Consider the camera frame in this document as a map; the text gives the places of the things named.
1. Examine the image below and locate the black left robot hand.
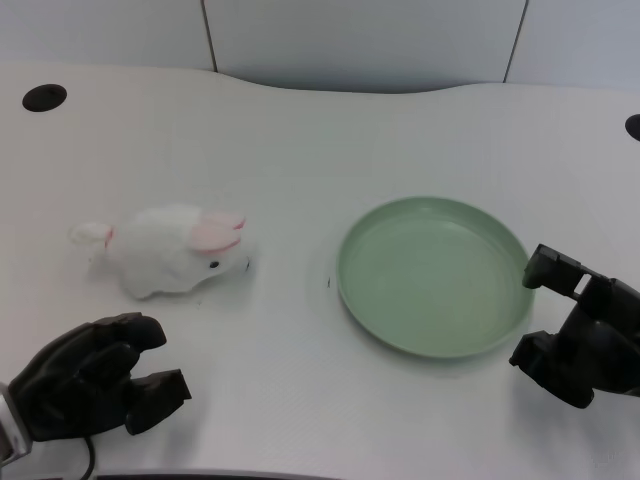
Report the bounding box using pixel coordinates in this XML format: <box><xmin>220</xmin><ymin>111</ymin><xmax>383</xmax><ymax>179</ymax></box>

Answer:
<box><xmin>8</xmin><ymin>312</ymin><xmax>193</xmax><ymax>443</ymax></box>

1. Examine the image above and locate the black thin hand cable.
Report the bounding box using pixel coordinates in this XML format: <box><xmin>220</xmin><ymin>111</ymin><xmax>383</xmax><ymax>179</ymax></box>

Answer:
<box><xmin>74</xmin><ymin>435</ymin><xmax>98</xmax><ymax>479</ymax></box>

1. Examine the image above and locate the green round plate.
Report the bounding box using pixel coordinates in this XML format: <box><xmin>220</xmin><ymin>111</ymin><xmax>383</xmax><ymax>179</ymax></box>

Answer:
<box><xmin>336</xmin><ymin>195</ymin><xmax>537</xmax><ymax>359</ymax></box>

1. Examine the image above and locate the white plush rabbit doll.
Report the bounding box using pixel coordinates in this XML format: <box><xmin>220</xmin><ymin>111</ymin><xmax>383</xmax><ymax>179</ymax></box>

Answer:
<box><xmin>68</xmin><ymin>203</ymin><xmax>259</xmax><ymax>301</ymax></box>

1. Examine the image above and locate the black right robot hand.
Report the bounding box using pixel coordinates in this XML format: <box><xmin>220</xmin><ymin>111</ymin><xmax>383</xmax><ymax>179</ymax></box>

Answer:
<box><xmin>508</xmin><ymin>242</ymin><xmax>640</xmax><ymax>410</ymax></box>

